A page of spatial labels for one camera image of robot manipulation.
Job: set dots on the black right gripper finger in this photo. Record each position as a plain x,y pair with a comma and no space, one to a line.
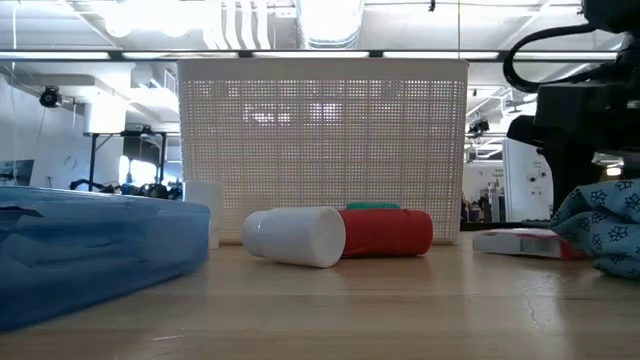
572,175

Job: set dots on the red and white carton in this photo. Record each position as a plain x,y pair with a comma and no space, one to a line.
525,243

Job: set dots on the red oblong case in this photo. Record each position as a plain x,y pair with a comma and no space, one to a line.
387,232

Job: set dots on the green plastic box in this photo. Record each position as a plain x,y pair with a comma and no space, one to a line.
372,205

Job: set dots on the short white pill bottle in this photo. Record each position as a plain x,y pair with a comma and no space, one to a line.
295,236

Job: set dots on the plain white pill bottle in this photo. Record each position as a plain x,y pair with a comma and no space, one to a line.
205,205

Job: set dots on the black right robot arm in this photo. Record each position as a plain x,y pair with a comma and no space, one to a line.
612,15

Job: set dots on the white perforated plastic basket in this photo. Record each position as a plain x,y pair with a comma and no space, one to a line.
325,150

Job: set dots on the white background cabinet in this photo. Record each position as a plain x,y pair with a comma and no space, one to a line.
527,180

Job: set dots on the blue patterned cloth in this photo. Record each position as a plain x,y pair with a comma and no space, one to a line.
605,225

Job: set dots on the black-legged background table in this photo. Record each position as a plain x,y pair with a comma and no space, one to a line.
127,150

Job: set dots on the blue first aid kit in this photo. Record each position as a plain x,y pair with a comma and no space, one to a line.
95,255

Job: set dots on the black metal table frame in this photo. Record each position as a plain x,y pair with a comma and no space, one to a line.
500,226

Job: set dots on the ceiling security camera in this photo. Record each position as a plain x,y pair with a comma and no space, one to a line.
50,97

